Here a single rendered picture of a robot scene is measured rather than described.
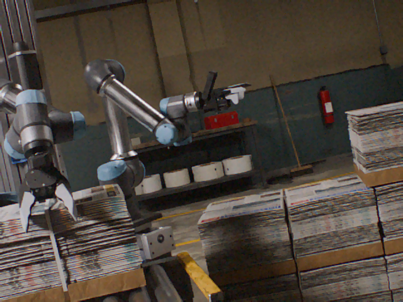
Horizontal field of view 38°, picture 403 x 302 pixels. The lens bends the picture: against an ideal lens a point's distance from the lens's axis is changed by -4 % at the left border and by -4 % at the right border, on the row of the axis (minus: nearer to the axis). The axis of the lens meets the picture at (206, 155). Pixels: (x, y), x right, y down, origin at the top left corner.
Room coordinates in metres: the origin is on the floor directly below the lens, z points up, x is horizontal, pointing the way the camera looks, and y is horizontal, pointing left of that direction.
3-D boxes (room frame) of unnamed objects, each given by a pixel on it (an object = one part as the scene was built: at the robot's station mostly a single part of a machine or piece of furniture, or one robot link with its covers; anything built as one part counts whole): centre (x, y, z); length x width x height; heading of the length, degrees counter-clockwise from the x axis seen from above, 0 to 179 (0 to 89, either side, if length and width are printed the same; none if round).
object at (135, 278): (1.51, 0.30, 0.83); 0.29 x 0.16 x 0.04; 11
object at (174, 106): (2.42, 0.08, 1.21); 0.11 x 0.08 x 0.09; 73
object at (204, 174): (8.12, 0.21, 0.55); 1.80 x 0.70 x 1.09; 101
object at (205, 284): (1.39, 0.07, 0.81); 0.43 x 0.03 x 0.02; 11
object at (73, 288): (1.49, 0.41, 0.83); 0.28 x 0.06 x 0.04; 11
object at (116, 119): (2.50, 0.33, 1.19); 0.15 x 0.12 x 0.55; 163
